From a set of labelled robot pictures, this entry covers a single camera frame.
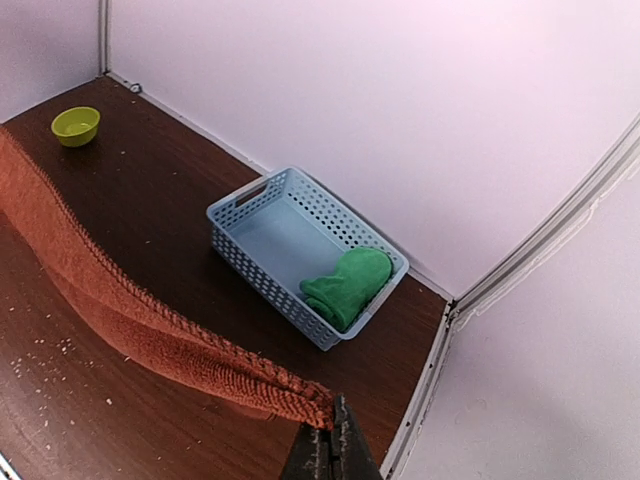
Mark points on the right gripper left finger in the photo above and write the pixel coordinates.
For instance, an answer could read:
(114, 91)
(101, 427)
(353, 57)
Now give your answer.
(310, 456)

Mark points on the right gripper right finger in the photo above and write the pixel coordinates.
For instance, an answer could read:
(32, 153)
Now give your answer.
(350, 455)

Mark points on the green towel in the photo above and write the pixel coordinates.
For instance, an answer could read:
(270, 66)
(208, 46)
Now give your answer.
(357, 278)

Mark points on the brown towel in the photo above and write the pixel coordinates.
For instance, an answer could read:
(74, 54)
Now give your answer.
(136, 323)

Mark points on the light blue plastic basket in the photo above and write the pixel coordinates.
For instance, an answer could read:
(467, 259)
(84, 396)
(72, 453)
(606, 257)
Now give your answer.
(284, 228)

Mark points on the green plastic bowl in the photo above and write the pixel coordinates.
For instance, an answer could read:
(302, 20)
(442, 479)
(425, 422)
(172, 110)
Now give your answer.
(77, 126)

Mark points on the right aluminium frame post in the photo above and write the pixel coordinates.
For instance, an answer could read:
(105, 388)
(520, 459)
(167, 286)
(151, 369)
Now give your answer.
(620, 163)

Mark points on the aluminium frame post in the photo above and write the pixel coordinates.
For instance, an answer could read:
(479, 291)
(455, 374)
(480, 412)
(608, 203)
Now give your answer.
(620, 163)
(103, 36)

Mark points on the left aluminium frame post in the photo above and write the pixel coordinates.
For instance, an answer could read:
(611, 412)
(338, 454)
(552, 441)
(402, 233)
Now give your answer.
(103, 36)

